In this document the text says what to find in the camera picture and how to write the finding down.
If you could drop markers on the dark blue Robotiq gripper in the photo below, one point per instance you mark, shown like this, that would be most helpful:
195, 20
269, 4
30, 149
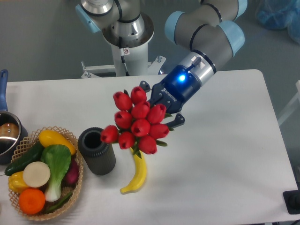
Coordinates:
173, 91

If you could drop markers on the red tulip bouquet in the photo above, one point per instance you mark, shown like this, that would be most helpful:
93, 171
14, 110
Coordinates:
138, 125

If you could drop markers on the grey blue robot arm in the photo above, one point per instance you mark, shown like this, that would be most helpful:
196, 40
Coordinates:
209, 33

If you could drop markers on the dark grey ribbed vase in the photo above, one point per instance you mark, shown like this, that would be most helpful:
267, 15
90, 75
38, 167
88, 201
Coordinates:
98, 155

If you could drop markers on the yellow banana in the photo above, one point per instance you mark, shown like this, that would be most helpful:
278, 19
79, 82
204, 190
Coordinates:
139, 177

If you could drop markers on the green bok choy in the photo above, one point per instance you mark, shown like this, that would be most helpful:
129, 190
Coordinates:
58, 159

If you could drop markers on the purple red onion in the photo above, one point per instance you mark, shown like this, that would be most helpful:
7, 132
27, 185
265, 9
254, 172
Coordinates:
72, 175

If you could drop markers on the yellow squash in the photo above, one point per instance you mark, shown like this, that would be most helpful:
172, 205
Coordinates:
51, 137

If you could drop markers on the woven wicker basket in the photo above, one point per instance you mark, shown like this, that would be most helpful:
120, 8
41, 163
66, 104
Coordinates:
72, 191

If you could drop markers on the dark green cucumber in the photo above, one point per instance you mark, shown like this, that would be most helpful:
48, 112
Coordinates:
32, 155

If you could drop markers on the blue plastic bag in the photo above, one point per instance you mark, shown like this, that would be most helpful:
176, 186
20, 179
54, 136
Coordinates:
280, 15

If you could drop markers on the green chili pepper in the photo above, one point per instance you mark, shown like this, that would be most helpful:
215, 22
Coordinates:
59, 204

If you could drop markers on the black device at table edge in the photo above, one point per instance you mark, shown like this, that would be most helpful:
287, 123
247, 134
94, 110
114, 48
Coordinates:
292, 201

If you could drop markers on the orange fruit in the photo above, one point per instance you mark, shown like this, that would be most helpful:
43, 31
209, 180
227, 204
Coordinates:
31, 201

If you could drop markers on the yellow bell pepper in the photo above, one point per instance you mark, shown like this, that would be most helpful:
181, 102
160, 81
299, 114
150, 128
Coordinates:
16, 182

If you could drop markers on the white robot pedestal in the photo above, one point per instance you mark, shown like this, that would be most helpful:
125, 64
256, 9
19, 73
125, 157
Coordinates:
129, 45

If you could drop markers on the blue handled saucepan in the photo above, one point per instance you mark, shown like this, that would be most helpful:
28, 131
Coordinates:
12, 131

